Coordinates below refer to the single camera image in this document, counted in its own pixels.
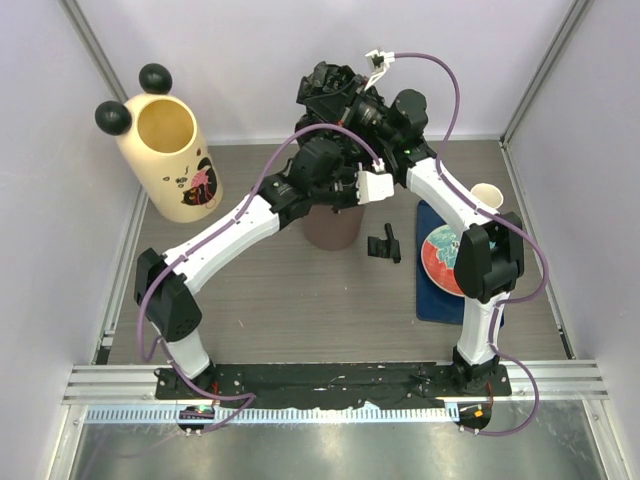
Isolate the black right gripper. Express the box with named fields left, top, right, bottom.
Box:
left=303, top=76, right=398, bottom=146

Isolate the black trash bag roll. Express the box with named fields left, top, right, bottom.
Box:
left=367, top=223, right=401, bottom=264

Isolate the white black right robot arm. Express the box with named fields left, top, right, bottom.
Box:
left=297, top=65, right=524, bottom=395

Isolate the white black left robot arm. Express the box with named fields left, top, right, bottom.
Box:
left=134, top=137, right=364, bottom=399

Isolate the brown inner bin bucket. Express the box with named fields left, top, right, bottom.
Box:
left=302, top=205, right=365, bottom=251

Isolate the red teal floral plate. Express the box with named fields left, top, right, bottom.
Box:
left=420, top=224, right=464, bottom=297

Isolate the dark blue tray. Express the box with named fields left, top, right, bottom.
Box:
left=415, top=200, right=464, bottom=326

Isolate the pink ceramic mug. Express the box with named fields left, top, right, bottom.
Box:
left=470, top=183, right=504, bottom=214

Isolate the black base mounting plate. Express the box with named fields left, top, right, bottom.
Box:
left=154, top=360, right=513, bottom=412

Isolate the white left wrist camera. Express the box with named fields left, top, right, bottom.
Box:
left=355, top=158, right=394, bottom=205

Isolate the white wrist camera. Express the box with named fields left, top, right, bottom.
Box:
left=355, top=158, right=394, bottom=205
left=365, top=49, right=395, bottom=90

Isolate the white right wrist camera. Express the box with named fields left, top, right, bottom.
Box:
left=365, top=49, right=395, bottom=90

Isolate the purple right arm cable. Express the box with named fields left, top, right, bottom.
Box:
left=392, top=51, right=551, bottom=437

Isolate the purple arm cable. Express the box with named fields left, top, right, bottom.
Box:
left=392, top=51, right=551, bottom=437
left=135, top=122, right=386, bottom=433

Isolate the white slotted cable duct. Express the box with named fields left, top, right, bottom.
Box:
left=84, top=403, right=459, bottom=425

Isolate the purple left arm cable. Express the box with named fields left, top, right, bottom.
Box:
left=135, top=122, right=386, bottom=433

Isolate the aluminium frame rail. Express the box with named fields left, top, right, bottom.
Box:
left=62, top=360, right=609, bottom=405

